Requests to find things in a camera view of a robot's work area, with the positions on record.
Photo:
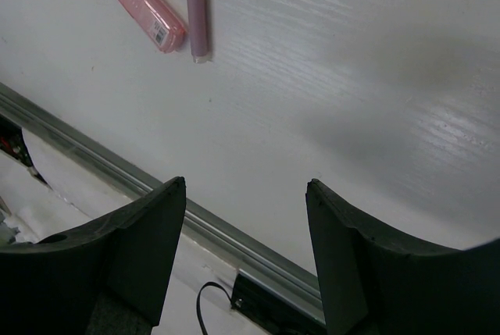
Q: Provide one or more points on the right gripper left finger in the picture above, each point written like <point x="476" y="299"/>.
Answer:
<point x="107" y="276"/>

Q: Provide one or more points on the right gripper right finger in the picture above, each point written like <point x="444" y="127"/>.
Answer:
<point x="375" y="279"/>

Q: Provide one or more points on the pink clear highlighter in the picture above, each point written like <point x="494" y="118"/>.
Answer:
<point x="159" y="20"/>

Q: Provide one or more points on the pink purple pen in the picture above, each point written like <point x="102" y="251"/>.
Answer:
<point x="199" y="30"/>

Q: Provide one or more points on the aluminium front rail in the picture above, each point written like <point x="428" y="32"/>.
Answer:
<point x="288" y="281"/>

